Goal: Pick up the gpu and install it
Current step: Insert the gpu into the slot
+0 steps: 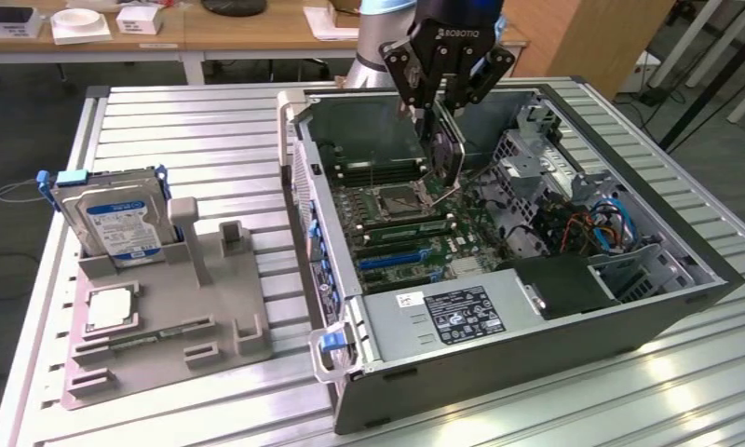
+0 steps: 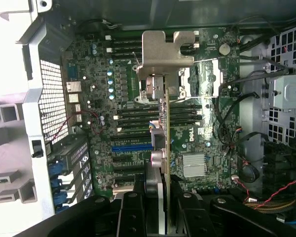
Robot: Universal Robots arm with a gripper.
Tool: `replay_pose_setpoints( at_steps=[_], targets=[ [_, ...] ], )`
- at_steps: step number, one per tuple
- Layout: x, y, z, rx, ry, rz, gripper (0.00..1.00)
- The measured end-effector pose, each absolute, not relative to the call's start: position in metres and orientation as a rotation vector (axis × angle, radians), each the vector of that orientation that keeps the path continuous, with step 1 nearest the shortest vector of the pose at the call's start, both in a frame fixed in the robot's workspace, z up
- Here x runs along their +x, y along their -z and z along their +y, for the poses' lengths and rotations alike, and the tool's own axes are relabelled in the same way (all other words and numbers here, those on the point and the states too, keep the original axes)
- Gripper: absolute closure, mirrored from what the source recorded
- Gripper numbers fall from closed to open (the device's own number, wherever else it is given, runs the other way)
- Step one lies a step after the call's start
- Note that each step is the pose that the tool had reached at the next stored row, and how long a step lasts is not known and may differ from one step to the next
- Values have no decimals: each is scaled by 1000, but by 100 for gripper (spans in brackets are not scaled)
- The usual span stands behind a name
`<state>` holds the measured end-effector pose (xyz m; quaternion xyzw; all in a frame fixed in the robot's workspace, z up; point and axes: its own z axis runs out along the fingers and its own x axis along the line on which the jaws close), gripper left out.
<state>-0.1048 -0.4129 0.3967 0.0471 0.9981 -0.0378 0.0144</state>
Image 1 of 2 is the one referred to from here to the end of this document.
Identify white papers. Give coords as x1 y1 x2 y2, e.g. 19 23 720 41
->
302 7 362 42

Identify white box black insert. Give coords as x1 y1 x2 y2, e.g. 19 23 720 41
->
0 7 46 39

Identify blue case latch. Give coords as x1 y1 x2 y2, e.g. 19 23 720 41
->
319 328 347 354

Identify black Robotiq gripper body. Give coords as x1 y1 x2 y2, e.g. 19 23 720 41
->
408 0 503 52

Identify orange yellow power wires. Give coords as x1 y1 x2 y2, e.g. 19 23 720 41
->
558 209 608 255

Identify white round dish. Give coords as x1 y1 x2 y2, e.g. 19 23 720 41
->
50 7 112 47

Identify grey power supply unit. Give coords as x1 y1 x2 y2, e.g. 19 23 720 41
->
354 272 546 362

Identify white table frame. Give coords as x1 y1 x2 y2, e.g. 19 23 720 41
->
648 0 745 125

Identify wooden cabinet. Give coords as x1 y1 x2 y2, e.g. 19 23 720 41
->
502 0 679 102

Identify silver CPU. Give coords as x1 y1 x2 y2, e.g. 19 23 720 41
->
87 288 136 330

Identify blue disk caddy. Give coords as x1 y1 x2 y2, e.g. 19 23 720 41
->
35 165 175 243

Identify CPU socket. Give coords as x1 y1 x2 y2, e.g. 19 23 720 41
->
375 185 424 220

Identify grey parts rack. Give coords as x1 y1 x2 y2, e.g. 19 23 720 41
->
62 197 275 411

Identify blue wire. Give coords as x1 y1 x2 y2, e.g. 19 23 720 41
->
592 197 640 255

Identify black stand pole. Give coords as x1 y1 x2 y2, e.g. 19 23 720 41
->
658 0 745 153

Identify metal disk bay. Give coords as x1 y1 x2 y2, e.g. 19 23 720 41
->
587 241 703 304

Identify black graphics card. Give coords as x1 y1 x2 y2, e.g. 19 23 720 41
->
418 107 468 207

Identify open black PC case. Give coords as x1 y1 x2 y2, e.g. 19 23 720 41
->
278 82 745 437

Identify green motherboard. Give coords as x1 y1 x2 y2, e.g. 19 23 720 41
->
332 156 512 295

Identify grey floor cable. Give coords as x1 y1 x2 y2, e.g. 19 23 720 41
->
0 181 46 204

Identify black round object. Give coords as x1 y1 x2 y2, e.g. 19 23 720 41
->
202 0 268 18

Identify small white labelled box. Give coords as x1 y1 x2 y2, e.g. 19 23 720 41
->
116 7 167 36

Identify metal drive cage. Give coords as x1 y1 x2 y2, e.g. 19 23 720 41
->
494 100 616 199

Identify hard disk blue label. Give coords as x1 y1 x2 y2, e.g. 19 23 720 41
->
62 174 167 269

